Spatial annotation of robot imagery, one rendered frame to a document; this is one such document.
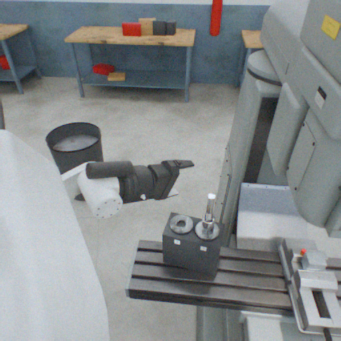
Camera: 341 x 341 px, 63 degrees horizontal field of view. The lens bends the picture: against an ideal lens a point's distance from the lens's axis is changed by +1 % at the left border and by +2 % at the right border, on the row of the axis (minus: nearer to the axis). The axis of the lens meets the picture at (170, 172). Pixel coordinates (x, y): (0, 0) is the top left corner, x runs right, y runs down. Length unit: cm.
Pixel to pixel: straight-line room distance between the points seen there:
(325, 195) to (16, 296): 72
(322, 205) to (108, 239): 193
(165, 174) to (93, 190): 18
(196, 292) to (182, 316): 96
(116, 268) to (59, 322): 212
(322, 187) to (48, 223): 67
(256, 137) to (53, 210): 102
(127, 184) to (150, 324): 157
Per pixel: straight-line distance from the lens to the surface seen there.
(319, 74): 75
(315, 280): 117
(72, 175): 62
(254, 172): 131
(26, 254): 21
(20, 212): 24
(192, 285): 117
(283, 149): 93
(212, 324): 190
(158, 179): 66
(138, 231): 249
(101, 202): 56
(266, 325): 128
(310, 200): 82
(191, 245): 106
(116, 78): 471
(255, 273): 126
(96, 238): 251
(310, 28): 83
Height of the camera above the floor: 195
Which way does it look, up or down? 40 degrees down
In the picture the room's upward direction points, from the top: straight up
